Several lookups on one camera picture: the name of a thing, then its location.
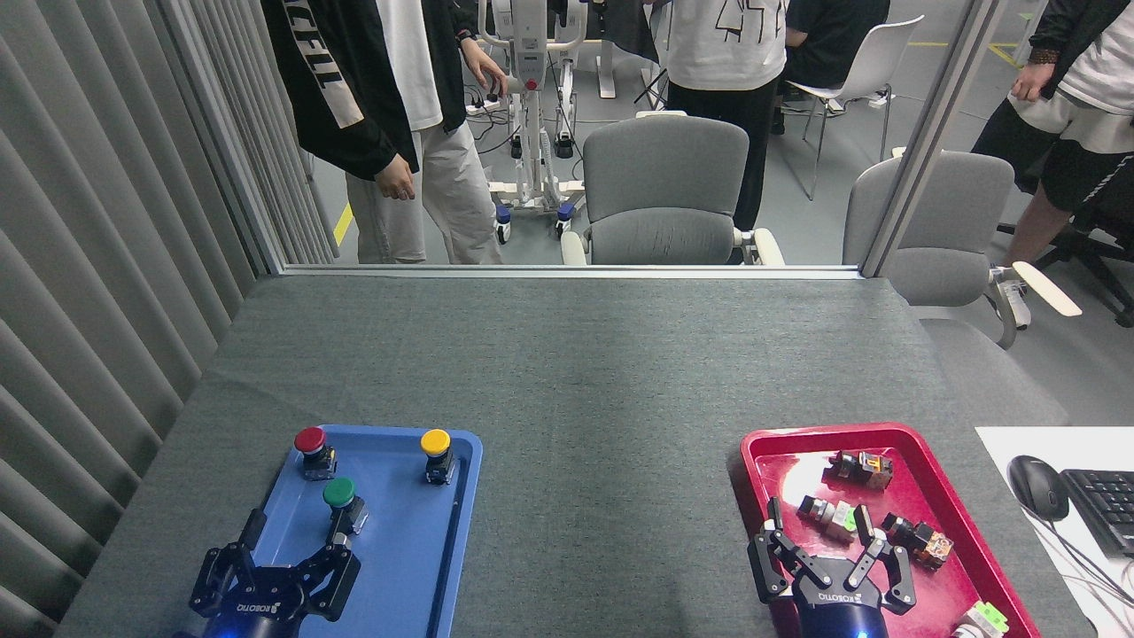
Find person's left hand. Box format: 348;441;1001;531
461;37;510;98

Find green push button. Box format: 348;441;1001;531
322;477;369;537

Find grey office chair white armrests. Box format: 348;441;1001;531
842;149;1084;351
561;111;785;267

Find person's hand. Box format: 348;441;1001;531
1012;62;1055;103

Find grey vertical blind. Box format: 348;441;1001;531
0;0;338;638

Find black computer mouse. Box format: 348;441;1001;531
1007;455;1071;522

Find red push button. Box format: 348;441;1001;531
293;426;338;481

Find white plastic chair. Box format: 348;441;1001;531
784;13;927;200

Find red plastic tray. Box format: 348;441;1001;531
740;423;1042;638

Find mouse cable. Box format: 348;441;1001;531
1028;514;1134;621

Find grey switch with green cap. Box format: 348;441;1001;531
797;494;860;543

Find black switch with orange face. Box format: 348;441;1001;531
828;449;894;491

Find silver post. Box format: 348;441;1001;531
155;0;289;276
859;0;1011;277

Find blue plastic tray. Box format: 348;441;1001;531
208;424;485;638

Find silver rail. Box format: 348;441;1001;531
282;263;862;281

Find person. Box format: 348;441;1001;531
970;0;1134;329
771;0;891;134
647;0;789;233
261;0;510;265

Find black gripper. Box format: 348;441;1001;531
190;510;361;638
747;496;918;638

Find black switch with brown block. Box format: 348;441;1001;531
880;512;955;571

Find white switch with green lever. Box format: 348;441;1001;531
952;601;1011;638

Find black keyboard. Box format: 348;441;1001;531
1059;468;1134;557

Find white desk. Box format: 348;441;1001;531
975;425;1134;638

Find white stand on wheels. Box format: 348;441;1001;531
474;0;590;245

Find yellow push button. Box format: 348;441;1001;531
419;428;457;486

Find person's right hand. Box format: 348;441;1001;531
375;158;417;201

